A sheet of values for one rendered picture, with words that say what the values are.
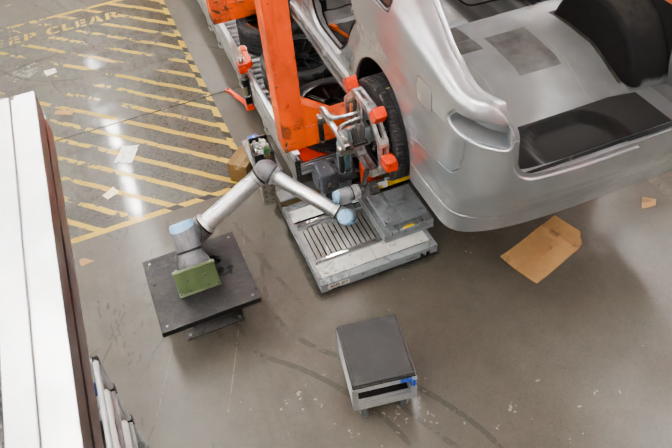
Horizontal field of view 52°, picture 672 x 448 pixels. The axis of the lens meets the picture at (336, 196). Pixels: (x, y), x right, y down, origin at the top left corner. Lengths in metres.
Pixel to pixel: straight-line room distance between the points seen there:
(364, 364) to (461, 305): 0.93
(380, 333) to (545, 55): 2.06
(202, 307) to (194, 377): 0.42
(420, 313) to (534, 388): 0.80
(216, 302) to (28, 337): 3.26
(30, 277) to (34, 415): 0.22
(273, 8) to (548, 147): 1.78
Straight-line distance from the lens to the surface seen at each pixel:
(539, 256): 4.72
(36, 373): 0.92
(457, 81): 3.27
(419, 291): 4.46
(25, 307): 0.98
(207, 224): 4.30
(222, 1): 6.18
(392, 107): 3.99
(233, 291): 4.20
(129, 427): 3.67
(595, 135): 4.33
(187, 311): 4.18
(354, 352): 3.80
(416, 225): 4.62
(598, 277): 4.70
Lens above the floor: 3.51
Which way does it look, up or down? 44 degrees down
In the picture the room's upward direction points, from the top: 6 degrees counter-clockwise
